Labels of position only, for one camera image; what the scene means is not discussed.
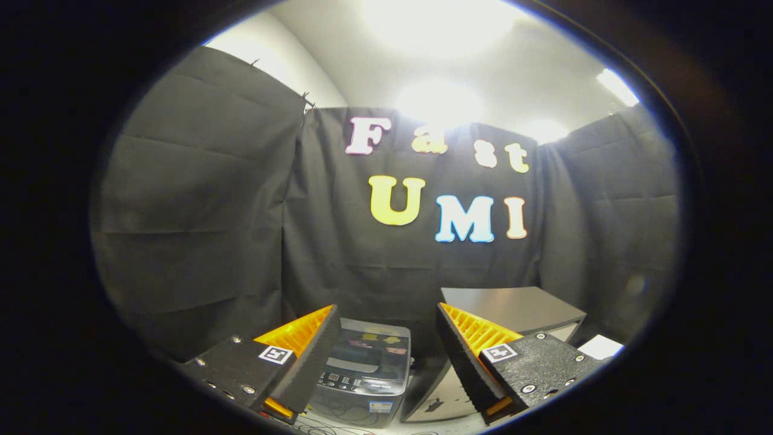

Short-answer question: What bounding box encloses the round ceiling light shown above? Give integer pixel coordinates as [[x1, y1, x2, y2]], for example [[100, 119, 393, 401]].
[[396, 79, 484, 127]]

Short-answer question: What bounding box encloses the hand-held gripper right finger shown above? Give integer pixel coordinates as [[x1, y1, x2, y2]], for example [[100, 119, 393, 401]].
[[436, 302, 605, 425]]

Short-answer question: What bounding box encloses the strip ceiling light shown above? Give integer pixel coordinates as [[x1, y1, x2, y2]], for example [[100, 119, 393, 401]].
[[597, 68, 641, 108]]

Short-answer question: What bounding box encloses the large ceiling light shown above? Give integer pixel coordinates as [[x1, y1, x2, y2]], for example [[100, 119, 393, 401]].
[[362, 0, 526, 58]]

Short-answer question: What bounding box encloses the black backdrop cloth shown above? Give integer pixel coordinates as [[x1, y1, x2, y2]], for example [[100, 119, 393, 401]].
[[91, 47, 680, 363]]

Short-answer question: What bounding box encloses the grey washing machine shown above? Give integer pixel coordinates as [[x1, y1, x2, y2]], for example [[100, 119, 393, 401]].
[[305, 318, 412, 428]]

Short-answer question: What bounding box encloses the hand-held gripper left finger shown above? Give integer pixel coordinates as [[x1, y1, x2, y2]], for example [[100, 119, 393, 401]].
[[181, 304, 342, 425]]

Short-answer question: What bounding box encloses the dark washing machine lid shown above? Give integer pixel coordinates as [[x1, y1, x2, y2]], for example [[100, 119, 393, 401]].
[[326, 318, 411, 381]]

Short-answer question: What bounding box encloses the grey cabinet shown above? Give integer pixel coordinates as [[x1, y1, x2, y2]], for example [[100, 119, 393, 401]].
[[402, 286, 588, 422]]

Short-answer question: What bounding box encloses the white board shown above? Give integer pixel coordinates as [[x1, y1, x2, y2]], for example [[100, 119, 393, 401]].
[[577, 334, 624, 361]]

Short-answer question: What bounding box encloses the small ceiling light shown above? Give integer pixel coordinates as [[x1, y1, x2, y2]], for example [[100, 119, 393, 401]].
[[522, 119, 571, 144]]

